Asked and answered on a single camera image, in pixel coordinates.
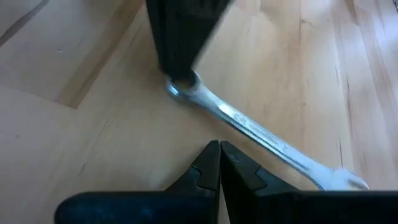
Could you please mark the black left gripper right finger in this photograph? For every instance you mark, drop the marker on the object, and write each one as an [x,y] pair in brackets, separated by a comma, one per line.
[311,208]

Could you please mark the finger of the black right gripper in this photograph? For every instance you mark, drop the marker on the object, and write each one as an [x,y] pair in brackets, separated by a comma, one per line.
[205,34]
[168,34]

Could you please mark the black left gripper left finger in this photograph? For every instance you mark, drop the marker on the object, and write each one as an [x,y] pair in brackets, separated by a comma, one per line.
[140,208]

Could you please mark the chrome combination wrench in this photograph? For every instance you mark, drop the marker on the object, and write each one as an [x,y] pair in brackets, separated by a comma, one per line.
[258,132]

